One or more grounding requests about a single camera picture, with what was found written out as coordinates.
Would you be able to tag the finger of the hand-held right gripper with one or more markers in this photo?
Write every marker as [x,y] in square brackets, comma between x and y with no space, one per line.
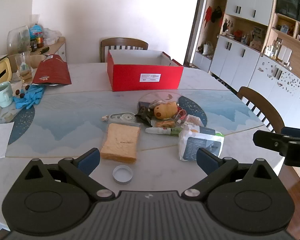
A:
[297,133]
[270,140]

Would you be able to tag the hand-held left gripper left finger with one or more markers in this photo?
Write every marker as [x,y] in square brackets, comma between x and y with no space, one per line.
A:
[88,161]

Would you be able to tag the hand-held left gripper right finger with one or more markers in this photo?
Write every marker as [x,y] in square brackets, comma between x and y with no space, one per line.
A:
[208,161]

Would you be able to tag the white blue tube package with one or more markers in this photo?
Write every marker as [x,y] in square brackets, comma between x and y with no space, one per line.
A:
[202,142]

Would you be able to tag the small pink white tube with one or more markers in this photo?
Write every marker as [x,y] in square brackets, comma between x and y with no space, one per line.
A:
[181,116]

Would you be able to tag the white green glue stick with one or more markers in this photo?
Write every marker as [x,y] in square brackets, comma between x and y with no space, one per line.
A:
[162,131]

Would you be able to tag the grey correction tape dispenser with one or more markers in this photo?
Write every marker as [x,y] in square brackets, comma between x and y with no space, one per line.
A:
[122,117]

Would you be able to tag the black packet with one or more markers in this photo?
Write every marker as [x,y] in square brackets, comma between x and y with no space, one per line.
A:
[143,113]

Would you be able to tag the red cardboard box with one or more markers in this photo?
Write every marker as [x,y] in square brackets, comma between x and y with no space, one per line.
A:
[130,77]

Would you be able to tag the white bottle cap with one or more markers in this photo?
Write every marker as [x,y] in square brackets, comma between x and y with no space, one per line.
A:
[122,175]

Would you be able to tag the curved wooden dining chair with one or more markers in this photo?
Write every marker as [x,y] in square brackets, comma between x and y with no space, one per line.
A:
[262,102]

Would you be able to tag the blue printed table mat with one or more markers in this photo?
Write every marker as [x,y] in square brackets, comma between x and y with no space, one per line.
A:
[72,120]

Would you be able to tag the brown capybara plush toy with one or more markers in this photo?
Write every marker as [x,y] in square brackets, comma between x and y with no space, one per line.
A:
[166,110]

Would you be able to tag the white canister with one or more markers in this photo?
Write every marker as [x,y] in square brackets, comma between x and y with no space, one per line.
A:
[285,54]

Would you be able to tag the blue disposable gloves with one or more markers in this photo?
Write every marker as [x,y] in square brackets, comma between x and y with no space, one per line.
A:
[30,97]

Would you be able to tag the white paper napkin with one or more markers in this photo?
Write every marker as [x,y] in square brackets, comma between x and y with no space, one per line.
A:
[1,140]

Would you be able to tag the red paper bag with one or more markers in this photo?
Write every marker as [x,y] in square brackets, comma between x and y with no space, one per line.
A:
[52,70]

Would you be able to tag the mint green mug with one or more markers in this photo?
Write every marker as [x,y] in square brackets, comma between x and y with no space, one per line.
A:
[3,95]

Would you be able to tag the white paper bag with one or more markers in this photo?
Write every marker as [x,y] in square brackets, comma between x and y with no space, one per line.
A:
[208,48]

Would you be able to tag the clear drinking glass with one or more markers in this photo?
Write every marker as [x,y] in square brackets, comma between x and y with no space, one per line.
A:
[25,67]

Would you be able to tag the white wooden sideboard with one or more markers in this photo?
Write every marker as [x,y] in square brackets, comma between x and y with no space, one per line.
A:
[57,46]

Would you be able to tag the slatted wooden dining chair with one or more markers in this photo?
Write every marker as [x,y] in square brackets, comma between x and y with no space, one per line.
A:
[125,41]

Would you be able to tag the dark glass jar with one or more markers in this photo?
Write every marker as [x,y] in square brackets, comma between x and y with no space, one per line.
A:
[34,45]

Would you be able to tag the red label bottle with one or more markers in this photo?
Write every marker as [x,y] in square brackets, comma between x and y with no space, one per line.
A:
[40,42]

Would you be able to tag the clear plastic bag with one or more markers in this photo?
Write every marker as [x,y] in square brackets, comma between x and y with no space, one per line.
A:
[52,36]

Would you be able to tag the red hanging decoration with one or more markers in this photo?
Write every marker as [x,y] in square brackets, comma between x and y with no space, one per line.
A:
[215,15]

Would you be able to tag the large glass vase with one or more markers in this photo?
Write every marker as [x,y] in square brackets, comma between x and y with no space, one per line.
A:
[18,40]

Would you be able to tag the white wooden wall cabinet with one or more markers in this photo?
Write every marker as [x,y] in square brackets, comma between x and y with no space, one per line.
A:
[242,57]

